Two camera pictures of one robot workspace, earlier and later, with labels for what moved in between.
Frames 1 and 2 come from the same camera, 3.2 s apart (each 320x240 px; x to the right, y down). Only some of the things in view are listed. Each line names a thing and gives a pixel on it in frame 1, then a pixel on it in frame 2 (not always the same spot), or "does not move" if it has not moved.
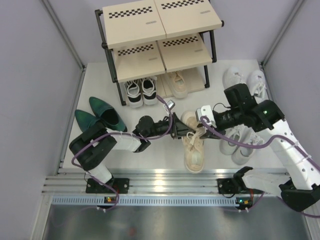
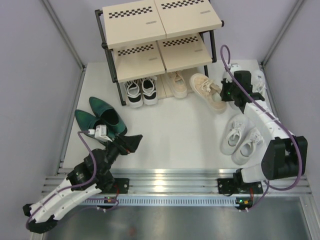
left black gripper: (181, 129) → (126, 144)
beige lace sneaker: (193, 144) → (208, 92)
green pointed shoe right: (107, 114) does not move
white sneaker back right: (256, 83) does not move
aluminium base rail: (143, 182) does not move
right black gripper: (209, 134) → (224, 97)
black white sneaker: (134, 93) does not move
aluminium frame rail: (143, 200) does not move
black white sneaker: (149, 90) does not move
